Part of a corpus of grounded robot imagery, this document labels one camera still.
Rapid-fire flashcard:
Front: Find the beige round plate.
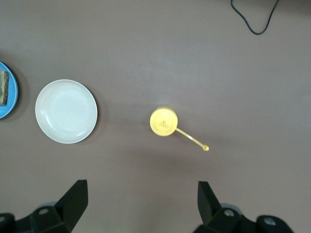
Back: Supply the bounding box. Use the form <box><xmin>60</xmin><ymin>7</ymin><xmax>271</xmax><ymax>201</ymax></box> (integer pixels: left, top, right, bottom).
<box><xmin>35</xmin><ymin>79</ymin><xmax>98</xmax><ymax>145</ymax></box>

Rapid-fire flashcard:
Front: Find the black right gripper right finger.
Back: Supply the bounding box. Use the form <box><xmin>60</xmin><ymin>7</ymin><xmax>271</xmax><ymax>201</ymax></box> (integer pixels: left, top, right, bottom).
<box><xmin>193</xmin><ymin>181</ymin><xmax>295</xmax><ymax>233</ymax></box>

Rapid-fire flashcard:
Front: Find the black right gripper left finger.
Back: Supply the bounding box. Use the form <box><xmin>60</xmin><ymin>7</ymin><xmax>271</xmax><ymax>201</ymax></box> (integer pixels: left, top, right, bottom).
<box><xmin>0</xmin><ymin>179</ymin><xmax>88</xmax><ymax>233</ymax></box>

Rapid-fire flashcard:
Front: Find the brown toasted bread slice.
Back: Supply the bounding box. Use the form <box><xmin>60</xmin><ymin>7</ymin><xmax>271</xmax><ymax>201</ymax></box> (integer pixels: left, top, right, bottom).
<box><xmin>0</xmin><ymin>70</ymin><xmax>10</xmax><ymax>106</ymax></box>

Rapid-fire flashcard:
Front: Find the blue round plate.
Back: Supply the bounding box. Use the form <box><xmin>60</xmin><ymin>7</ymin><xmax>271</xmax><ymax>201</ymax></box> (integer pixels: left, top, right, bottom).
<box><xmin>0</xmin><ymin>61</ymin><xmax>19</xmax><ymax>119</ymax></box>

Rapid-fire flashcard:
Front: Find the black looped table cable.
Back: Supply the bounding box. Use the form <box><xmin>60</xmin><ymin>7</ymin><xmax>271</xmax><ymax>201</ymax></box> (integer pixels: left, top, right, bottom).
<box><xmin>230</xmin><ymin>0</ymin><xmax>280</xmax><ymax>35</ymax></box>

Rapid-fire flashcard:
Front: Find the yellow mustard squeeze bottle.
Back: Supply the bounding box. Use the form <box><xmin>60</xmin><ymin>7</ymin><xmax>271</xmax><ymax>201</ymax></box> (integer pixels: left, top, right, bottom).
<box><xmin>149</xmin><ymin>106</ymin><xmax>210</xmax><ymax>152</ymax></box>

